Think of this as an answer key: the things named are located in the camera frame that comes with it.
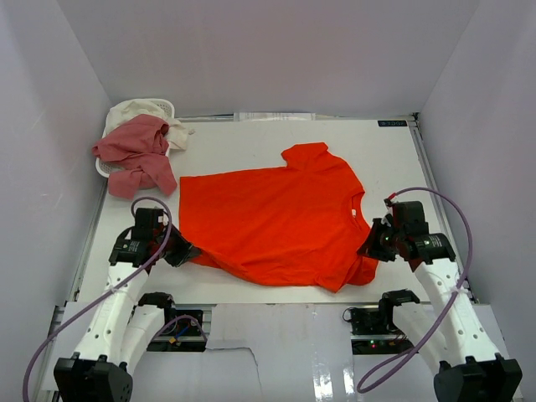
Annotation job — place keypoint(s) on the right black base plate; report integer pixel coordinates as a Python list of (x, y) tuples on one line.
[(370, 335)]

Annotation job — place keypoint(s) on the white laundry basket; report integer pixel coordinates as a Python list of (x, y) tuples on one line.
[(128, 109)]

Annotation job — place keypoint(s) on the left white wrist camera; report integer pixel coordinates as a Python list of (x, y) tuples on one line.
[(161, 218)]

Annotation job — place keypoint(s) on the pink t-shirt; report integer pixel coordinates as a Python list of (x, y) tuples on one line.
[(138, 147)]

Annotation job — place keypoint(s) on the cream white t-shirt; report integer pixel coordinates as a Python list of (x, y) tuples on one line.
[(178, 134)]

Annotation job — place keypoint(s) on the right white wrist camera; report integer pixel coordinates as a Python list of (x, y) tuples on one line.
[(389, 202)]

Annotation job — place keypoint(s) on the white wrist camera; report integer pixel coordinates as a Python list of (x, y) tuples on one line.
[(389, 202), (161, 218)]

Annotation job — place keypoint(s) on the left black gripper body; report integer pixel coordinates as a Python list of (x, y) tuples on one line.
[(175, 248)]

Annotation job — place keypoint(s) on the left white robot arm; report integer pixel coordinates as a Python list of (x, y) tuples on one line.
[(126, 319)]

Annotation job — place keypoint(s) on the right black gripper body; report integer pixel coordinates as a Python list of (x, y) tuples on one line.
[(383, 244)]

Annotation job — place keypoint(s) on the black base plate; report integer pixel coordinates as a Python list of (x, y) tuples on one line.
[(370, 335), (184, 331)]

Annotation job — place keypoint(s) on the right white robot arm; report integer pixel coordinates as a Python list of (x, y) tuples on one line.
[(465, 362)]

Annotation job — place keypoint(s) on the orange t-shirt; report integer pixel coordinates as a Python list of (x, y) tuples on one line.
[(296, 225)]

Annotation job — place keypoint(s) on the dark label sticker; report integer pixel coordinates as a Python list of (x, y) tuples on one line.
[(392, 123)]

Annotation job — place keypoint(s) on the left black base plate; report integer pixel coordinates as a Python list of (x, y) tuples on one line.
[(184, 331)]

